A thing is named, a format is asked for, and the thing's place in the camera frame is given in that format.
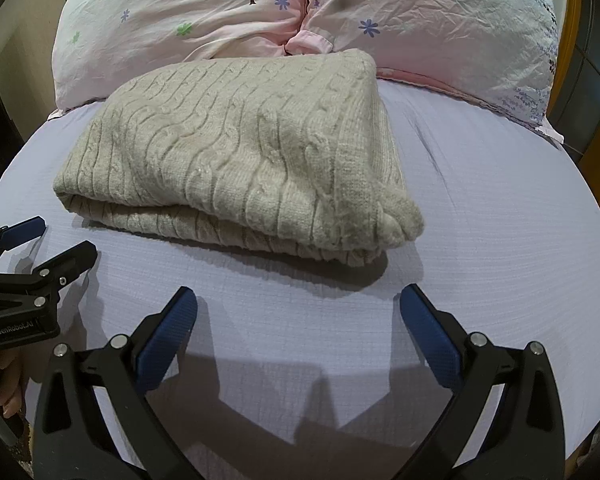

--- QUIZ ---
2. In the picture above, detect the beige cable-knit sweater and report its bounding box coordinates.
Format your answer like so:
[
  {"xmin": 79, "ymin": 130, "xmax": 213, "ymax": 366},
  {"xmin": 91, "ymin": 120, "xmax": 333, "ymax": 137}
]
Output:
[{"xmin": 53, "ymin": 49, "xmax": 425, "ymax": 267}]

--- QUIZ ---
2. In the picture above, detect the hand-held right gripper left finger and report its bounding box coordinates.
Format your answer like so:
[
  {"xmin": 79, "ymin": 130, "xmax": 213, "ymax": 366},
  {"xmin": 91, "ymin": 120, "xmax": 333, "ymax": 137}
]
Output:
[{"xmin": 32, "ymin": 286, "xmax": 204, "ymax": 480}]

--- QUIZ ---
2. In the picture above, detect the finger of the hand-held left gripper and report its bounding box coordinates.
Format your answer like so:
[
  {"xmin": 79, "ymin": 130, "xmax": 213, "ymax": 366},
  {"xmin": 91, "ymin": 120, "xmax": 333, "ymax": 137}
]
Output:
[
  {"xmin": 0, "ymin": 216, "xmax": 47, "ymax": 273},
  {"xmin": 0, "ymin": 240, "xmax": 99, "ymax": 311}
]

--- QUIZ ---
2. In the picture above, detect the lavender bed sheet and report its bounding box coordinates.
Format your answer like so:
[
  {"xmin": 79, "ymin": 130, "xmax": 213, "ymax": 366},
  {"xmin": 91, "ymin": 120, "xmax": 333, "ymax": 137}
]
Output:
[{"xmin": 0, "ymin": 80, "xmax": 600, "ymax": 480}]

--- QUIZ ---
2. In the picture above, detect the person's left hand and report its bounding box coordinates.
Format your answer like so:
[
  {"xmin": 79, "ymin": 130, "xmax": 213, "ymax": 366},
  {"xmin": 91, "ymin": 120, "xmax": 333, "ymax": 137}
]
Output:
[{"xmin": 0, "ymin": 349, "xmax": 26, "ymax": 417}]

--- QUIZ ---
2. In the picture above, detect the wooden headboard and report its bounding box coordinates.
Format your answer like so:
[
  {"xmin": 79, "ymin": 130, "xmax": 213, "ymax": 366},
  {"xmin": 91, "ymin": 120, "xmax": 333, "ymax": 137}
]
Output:
[{"xmin": 547, "ymin": 0, "xmax": 600, "ymax": 211}]

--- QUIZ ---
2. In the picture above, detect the pink floral pillow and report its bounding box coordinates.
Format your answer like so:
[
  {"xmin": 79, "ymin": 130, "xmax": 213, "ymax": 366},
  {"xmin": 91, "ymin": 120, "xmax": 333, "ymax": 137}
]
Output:
[
  {"xmin": 46, "ymin": 0, "xmax": 333, "ymax": 120},
  {"xmin": 285, "ymin": 0, "xmax": 565, "ymax": 150}
]

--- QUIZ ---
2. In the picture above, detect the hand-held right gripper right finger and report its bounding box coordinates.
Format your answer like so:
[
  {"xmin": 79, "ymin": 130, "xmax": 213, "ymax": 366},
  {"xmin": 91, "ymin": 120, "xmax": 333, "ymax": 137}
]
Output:
[{"xmin": 399, "ymin": 283, "xmax": 566, "ymax": 480}]

